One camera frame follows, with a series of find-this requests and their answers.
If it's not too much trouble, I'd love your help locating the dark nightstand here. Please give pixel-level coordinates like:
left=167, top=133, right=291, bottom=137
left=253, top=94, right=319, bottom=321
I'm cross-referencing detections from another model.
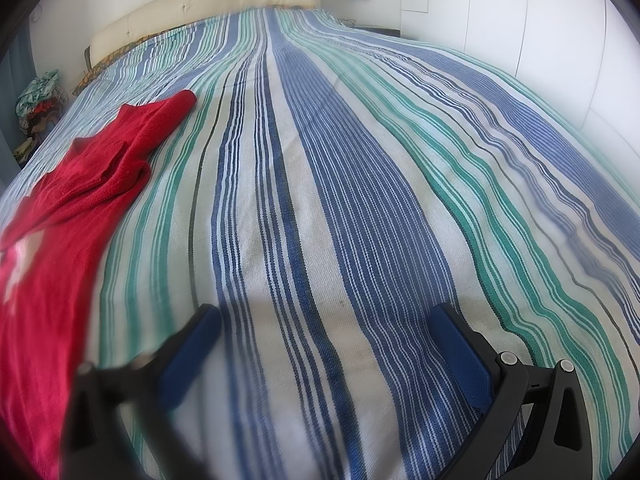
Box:
left=340, top=19, right=402, bottom=38

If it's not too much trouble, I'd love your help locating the cream padded headboard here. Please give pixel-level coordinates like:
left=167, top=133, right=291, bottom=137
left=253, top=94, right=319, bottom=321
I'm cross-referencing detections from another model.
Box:
left=82, top=0, right=321, bottom=75

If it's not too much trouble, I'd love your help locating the red sweater with white dog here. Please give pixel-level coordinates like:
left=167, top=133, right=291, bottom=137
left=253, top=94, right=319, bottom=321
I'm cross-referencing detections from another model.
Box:
left=0, top=90, right=197, bottom=480

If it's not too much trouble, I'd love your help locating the blue green striped bedspread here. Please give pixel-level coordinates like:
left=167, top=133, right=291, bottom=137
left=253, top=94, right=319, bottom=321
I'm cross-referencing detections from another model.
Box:
left=0, top=7, right=640, bottom=480

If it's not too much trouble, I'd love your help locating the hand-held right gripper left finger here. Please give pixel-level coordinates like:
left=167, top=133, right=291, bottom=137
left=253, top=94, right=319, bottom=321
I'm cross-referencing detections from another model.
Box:
left=62, top=304, right=224, bottom=480

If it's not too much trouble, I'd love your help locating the blue curtain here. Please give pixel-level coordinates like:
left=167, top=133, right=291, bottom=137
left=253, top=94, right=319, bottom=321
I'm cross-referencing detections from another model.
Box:
left=0, top=25, right=31, bottom=181

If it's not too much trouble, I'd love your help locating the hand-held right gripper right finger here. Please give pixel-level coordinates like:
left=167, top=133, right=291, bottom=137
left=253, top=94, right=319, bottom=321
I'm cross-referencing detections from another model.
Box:
left=430, top=302, right=594, bottom=480

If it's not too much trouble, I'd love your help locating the white wardrobe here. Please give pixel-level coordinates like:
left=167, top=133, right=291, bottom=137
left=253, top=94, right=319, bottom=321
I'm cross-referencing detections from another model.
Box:
left=400, top=0, right=640, bottom=161

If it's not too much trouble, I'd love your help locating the pile of colourful clothes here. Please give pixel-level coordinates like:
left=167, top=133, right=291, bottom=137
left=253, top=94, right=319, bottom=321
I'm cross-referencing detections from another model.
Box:
left=12, top=70, right=68, bottom=163

